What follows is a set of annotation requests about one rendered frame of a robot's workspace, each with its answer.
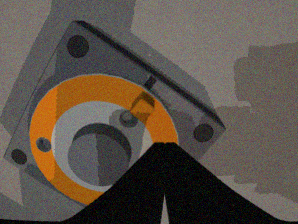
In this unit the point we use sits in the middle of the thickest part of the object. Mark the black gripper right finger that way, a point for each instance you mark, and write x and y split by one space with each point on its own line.
193 195

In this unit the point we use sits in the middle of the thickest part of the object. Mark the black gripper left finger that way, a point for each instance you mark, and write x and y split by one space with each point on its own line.
135 199

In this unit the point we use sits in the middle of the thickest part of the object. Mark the orange flat ring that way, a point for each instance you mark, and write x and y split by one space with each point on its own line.
94 97

